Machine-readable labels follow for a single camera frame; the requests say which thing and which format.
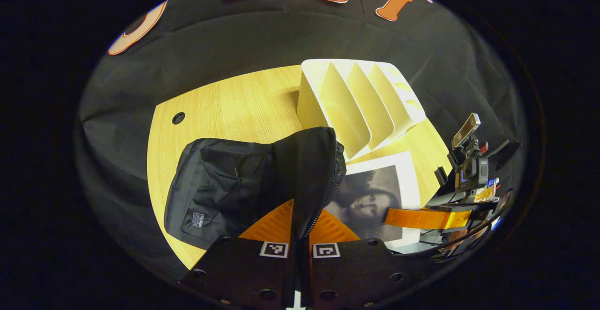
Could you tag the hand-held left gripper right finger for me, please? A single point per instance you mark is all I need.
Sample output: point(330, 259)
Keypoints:
point(356, 272)

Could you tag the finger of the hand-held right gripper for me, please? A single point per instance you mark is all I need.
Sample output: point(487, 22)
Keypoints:
point(429, 240)
point(422, 218)

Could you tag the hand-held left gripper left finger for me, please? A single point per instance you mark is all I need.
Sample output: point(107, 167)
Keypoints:
point(243, 272)

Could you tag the dark portrait cover book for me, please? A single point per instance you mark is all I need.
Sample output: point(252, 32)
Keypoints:
point(370, 192)

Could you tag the black schoolbag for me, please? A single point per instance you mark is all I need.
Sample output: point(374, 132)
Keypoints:
point(234, 183)

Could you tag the white bookshelf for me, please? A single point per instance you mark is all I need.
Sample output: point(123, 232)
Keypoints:
point(347, 103)

